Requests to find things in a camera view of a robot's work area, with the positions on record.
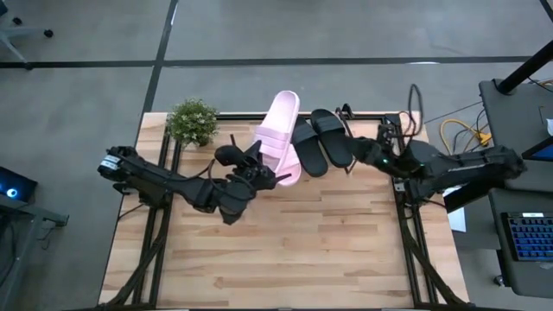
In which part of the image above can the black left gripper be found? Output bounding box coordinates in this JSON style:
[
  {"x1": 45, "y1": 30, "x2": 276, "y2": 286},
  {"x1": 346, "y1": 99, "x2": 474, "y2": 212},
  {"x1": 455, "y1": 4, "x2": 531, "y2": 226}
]
[{"x1": 234, "y1": 139, "x2": 293, "y2": 192}]

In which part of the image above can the black foam slide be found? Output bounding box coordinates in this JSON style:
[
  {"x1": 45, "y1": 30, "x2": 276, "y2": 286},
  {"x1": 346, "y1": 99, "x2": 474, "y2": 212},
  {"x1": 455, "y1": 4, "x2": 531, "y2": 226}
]
[
  {"x1": 310, "y1": 108, "x2": 353, "y2": 168},
  {"x1": 291, "y1": 116, "x2": 329, "y2": 178}
]

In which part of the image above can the green potted plant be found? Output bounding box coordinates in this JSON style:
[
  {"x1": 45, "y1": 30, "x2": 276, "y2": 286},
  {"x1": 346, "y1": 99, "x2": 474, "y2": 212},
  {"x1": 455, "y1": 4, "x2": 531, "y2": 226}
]
[{"x1": 166, "y1": 98, "x2": 219, "y2": 148}]

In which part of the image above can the white paper sheet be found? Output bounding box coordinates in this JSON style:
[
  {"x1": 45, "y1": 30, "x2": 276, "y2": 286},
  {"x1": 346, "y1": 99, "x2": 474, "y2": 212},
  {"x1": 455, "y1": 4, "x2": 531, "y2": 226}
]
[{"x1": 447, "y1": 185, "x2": 468, "y2": 233}]

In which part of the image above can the laptop with blue screen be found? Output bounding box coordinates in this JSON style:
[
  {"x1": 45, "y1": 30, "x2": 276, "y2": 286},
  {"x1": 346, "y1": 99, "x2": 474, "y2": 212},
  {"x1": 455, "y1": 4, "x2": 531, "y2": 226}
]
[{"x1": 521, "y1": 136, "x2": 553, "y2": 162}]

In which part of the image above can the backlit keyboard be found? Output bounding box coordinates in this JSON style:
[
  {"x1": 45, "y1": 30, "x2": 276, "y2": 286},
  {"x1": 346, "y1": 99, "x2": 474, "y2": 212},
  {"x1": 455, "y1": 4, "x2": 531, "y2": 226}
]
[{"x1": 500, "y1": 211, "x2": 553, "y2": 263}]

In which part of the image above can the grey keyboard desk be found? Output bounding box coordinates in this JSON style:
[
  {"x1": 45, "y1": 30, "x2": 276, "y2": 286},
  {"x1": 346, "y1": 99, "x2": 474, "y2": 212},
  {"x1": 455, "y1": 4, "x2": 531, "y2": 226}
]
[{"x1": 487, "y1": 187, "x2": 553, "y2": 299}]

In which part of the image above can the grey equipment stand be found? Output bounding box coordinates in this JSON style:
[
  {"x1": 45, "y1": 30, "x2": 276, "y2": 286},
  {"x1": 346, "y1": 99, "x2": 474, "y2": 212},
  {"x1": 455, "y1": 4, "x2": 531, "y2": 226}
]
[{"x1": 0, "y1": 194, "x2": 70, "y2": 311}]

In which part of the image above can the black device with blue light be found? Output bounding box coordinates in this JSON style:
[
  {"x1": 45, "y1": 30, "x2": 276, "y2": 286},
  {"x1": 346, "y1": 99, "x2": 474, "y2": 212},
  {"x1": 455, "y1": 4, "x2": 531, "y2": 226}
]
[{"x1": 0, "y1": 166, "x2": 39, "y2": 204}]

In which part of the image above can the grey office chair base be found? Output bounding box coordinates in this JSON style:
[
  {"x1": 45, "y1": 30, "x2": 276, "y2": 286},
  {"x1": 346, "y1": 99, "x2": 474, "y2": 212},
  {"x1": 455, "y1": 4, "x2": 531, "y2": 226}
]
[{"x1": 0, "y1": 0, "x2": 55, "y2": 71}]

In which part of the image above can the wooden shelf with black frame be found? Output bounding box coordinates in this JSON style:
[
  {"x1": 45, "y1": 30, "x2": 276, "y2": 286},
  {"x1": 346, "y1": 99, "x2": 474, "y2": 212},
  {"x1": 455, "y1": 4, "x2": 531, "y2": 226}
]
[{"x1": 230, "y1": 103, "x2": 360, "y2": 203}]

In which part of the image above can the black table frame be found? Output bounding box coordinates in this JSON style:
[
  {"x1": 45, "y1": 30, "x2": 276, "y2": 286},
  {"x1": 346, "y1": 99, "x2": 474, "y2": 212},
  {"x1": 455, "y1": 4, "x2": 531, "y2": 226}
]
[{"x1": 97, "y1": 112, "x2": 472, "y2": 310}]

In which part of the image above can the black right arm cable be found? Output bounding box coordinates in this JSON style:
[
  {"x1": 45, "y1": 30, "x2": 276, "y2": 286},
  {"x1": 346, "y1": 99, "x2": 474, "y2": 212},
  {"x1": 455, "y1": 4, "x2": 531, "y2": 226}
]
[{"x1": 405, "y1": 84, "x2": 425, "y2": 139}]

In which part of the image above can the yellow cable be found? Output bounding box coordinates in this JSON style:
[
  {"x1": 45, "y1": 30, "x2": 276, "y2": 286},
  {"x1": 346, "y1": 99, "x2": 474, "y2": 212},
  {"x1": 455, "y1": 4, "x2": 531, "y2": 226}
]
[{"x1": 439, "y1": 118, "x2": 493, "y2": 153}]

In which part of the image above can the black rig post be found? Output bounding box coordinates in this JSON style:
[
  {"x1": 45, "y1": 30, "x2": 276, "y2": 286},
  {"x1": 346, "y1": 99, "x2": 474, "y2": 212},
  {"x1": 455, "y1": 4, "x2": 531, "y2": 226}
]
[{"x1": 495, "y1": 41, "x2": 553, "y2": 95}]

